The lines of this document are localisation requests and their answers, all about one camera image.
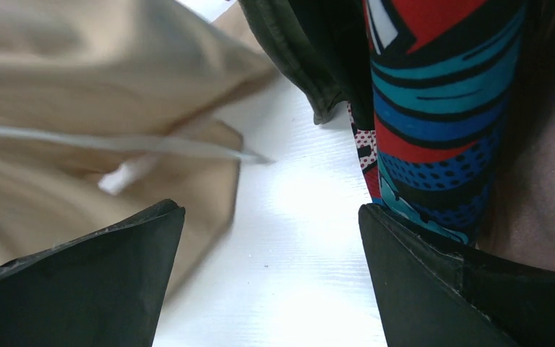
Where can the beige shorts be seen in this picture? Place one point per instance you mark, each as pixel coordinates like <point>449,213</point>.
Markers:
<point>107,107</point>

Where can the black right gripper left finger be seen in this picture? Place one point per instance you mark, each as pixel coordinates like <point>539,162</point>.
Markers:
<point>102,289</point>

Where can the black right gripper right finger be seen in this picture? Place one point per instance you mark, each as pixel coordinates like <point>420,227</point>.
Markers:
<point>433,291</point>

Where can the comic print shorts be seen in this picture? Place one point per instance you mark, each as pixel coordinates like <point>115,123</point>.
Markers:
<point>441,77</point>

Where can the olive green shorts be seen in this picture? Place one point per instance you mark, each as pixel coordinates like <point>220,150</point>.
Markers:
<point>322,48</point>

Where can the dusty pink shorts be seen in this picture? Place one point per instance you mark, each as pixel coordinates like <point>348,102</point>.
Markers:
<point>521,222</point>

